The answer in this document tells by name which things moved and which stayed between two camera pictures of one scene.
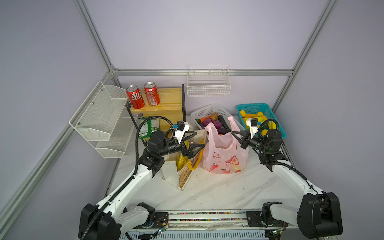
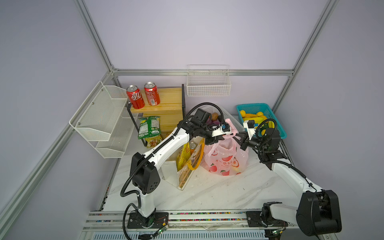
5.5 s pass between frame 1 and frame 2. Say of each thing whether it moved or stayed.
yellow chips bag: stayed
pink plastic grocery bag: stayed
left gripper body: moved
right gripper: stayed
